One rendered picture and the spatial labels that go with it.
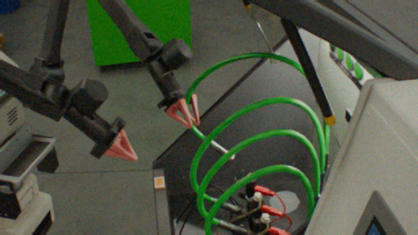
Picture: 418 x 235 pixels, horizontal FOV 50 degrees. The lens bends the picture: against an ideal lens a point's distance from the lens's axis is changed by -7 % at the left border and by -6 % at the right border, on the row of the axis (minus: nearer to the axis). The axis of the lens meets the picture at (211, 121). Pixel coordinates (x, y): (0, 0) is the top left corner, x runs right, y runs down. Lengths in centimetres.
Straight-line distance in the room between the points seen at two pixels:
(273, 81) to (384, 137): 82
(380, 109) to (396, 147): 8
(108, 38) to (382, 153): 398
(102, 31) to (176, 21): 70
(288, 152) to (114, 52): 316
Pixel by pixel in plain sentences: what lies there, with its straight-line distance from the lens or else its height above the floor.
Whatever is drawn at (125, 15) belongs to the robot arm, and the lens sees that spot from 136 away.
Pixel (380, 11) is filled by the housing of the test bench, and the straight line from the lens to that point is 127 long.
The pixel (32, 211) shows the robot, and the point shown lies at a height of 80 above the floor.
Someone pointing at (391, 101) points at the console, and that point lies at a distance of 69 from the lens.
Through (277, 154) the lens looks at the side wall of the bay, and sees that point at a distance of 160.
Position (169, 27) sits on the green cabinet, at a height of 39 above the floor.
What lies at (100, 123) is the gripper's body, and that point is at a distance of 112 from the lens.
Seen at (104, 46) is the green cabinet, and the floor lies 27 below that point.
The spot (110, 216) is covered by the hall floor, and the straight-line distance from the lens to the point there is 286.
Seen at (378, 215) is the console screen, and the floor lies 142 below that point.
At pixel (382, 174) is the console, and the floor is 147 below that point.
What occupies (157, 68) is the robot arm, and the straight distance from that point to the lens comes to 127.
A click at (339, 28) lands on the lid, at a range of 68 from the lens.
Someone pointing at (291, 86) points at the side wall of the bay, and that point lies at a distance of 148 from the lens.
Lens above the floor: 186
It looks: 31 degrees down
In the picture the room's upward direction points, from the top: 2 degrees counter-clockwise
